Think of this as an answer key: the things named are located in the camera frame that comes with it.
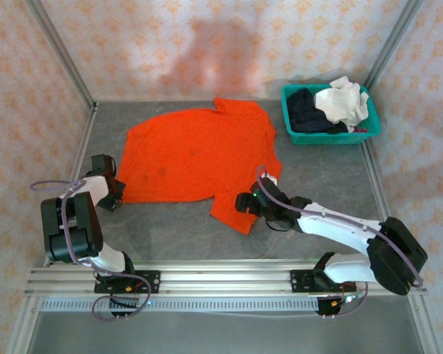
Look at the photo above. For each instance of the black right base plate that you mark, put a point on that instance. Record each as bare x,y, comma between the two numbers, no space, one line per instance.
301,281

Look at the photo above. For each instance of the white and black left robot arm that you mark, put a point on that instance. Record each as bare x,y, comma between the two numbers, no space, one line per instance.
70,228

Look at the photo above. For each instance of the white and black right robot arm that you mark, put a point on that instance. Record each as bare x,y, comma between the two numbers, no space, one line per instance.
336,225

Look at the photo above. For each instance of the white t-shirt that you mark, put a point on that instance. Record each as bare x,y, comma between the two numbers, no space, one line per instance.
339,101

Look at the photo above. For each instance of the aluminium mounting rail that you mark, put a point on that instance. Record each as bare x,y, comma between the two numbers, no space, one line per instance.
225,278

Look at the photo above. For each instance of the aluminium side rail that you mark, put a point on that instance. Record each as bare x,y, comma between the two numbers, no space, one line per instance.
373,173
82,147

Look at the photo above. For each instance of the aluminium frame post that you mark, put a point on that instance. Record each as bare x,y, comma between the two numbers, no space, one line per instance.
391,40
61,51

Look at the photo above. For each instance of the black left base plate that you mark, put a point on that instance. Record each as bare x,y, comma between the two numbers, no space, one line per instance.
149,282

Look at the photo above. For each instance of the navy t-shirt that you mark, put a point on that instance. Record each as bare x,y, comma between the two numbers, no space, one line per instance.
306,112

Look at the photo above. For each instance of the orange t-shirt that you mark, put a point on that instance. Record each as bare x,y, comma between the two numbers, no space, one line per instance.
195,155

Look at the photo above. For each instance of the red garment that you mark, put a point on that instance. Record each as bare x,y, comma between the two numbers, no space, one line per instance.
361,130

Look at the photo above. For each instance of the teal plastic basket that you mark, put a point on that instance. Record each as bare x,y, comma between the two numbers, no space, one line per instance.
328,139

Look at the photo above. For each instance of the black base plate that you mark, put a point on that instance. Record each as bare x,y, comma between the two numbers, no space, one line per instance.
149,282
301,281

